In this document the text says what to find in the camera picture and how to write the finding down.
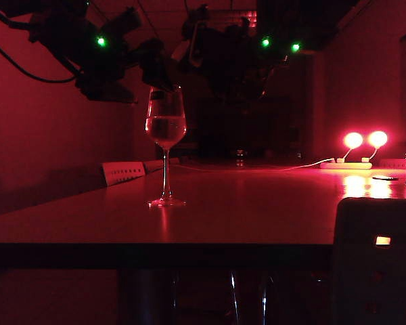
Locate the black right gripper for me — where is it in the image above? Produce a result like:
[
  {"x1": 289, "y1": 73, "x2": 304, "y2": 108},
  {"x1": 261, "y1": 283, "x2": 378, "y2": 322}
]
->
[{"x1": 171, "y1": 15, "x2": 207, "y2": 68}]

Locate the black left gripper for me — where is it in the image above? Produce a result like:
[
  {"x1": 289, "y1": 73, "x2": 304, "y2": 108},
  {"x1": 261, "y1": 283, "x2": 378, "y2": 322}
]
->
[{"x1": 127, "y1": 38, "x2": 166, "y2": 70}]

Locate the clear stemmed wine glass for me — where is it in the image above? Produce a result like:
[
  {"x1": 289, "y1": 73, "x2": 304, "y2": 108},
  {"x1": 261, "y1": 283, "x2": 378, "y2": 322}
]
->
[{"x1": 144, "y1": 84, "x2": 187, "y2": 208}]

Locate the ceiling light panel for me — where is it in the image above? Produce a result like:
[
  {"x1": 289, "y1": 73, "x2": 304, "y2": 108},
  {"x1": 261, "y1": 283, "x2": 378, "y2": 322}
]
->
[{"x1": 219, "y1": 9, "x2": 258, "y2": 28}]

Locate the white power strip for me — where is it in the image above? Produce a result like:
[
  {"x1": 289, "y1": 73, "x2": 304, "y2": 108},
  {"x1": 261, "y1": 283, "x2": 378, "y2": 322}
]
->
[{"x1": 319, "y1": 161, "x2": 374, "y2": 171}]

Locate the chrome chair leg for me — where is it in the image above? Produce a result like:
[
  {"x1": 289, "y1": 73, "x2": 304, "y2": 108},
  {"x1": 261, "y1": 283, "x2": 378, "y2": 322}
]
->
[
  {"x1": 229, "y1": 270, "x2": 241, "y2": 325},
  {"x1": 258, "y1": 272, "x2": 270, "y2": 325}
]

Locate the dark perforated chair back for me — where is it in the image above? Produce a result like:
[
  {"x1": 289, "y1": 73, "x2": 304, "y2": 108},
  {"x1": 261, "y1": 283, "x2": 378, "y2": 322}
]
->
[{"x1": 330, "y1": 197, "x2": 406, "y2": 325}]

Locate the dark wall screen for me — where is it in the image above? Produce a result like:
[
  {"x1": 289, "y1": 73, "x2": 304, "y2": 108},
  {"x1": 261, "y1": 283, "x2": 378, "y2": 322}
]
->
[{"x1": 197, "y1": 97, "x2": 292, "y2": 160}]

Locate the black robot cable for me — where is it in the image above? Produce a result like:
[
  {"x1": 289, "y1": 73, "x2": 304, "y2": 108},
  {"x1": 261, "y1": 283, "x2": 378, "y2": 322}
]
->
[{"x1": 0, "y1": 31, "x2": 77, "y2": 85}]

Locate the dark table pedestal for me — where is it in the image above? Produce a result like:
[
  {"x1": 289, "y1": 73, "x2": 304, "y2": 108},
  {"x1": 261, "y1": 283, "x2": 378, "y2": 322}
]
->
[{"x1": 117, "y1": 269, "x2": 181, "y2": 325}]

